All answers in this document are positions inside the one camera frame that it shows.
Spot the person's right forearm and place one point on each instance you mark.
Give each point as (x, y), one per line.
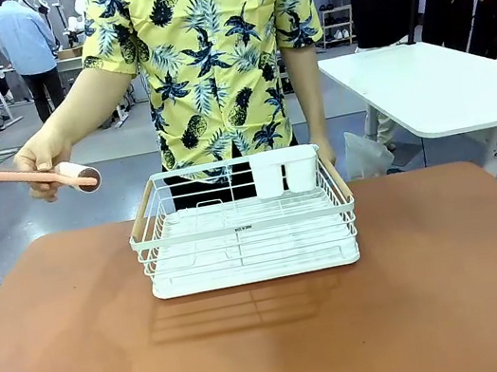
(95, 107)

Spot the person's left forearm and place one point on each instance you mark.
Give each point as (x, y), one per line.
(306, 89)

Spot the person's right hand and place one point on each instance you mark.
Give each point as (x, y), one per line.
(43, 155)

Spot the person's left hand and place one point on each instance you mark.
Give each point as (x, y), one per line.
(326, 150)

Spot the person in blue shirt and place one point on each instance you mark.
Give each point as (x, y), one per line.
(22, 38)

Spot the brown cardboard box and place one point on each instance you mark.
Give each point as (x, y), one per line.
(70, 53)

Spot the person's black trousers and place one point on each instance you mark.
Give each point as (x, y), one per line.
(211, 191)

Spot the yellow pineapple print shirt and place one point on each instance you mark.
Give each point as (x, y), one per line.
(207, 58)

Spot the white plastic drip tray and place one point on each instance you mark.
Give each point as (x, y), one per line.
(254, 272)

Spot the white plastic cutlery holder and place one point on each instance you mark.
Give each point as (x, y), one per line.
(296, 172)

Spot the white shoe rack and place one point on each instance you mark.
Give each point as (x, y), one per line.
(338, 28)

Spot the clear plastic bag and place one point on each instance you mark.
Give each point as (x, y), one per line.
(366, 158)

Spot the large white table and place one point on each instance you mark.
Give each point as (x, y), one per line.
(433, 86)

